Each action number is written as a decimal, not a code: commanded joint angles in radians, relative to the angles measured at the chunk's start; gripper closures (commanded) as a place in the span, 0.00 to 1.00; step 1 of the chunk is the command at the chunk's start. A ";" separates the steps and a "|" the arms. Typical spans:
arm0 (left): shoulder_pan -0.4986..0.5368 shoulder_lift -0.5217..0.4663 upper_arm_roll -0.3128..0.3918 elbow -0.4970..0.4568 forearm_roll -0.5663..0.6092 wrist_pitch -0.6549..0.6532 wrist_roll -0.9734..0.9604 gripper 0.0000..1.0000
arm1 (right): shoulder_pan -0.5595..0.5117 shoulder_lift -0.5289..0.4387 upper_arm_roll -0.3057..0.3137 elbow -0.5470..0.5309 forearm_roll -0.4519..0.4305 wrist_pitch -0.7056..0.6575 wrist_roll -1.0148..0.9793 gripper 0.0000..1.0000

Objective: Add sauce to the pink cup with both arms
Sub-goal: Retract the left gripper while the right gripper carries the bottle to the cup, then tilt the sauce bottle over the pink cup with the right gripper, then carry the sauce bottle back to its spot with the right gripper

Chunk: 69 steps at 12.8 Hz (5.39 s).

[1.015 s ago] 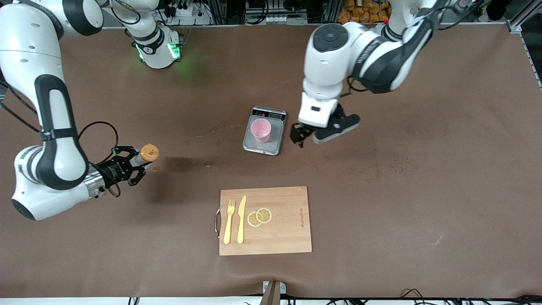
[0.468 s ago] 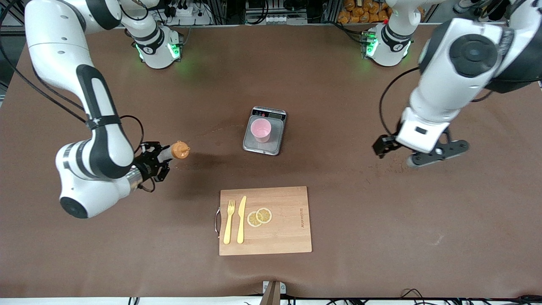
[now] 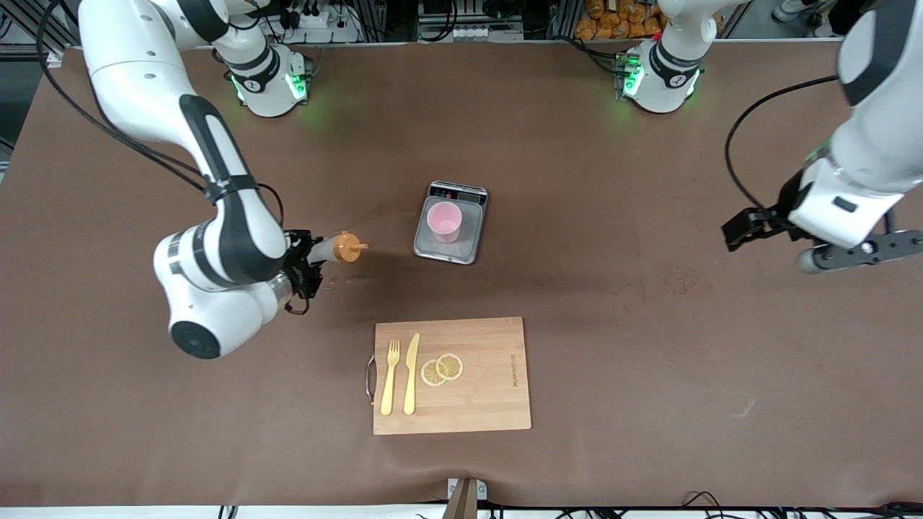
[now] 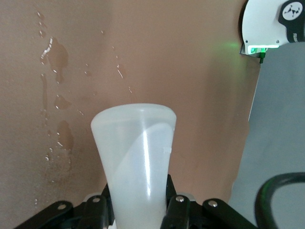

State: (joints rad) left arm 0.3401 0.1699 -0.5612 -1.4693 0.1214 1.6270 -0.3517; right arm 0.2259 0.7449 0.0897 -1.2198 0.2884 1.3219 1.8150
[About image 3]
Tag squeeze bottle with orange cap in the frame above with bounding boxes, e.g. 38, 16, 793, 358
312, 231, 369, 265

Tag yellow plastic knife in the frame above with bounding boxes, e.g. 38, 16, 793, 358
403, 333, 420, 416

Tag metal table clamp bracket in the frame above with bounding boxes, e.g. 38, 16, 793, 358
446, 477, 488, 519

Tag silver kitchen scale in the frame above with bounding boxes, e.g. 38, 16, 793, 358
412, 180, 490, 266

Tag orange packets pile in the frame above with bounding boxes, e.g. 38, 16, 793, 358
575, 0, 668, 40

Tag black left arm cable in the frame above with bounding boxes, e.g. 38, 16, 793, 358
725, 76, 841, 210

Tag white power strip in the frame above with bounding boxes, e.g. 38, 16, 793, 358
283, 0, 361, 44

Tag black cable bundle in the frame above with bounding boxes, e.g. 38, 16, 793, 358
678, 490, 923, 519

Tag yellow plastic fork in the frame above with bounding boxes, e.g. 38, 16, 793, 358
380, 340, 402, 417

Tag pink plastic cup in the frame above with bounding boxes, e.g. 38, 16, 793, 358
426, 201, 462, 244

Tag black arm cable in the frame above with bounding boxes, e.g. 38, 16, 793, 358
725, 76, 841, 210
36, 0, 286, 228

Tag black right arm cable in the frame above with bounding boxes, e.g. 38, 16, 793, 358
36, 0, 286, 228

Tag wooden cutting board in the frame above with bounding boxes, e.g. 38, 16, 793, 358
366, 316, 532, 436

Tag white socket bar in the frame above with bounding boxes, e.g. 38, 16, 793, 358
417, 24, 525, 42

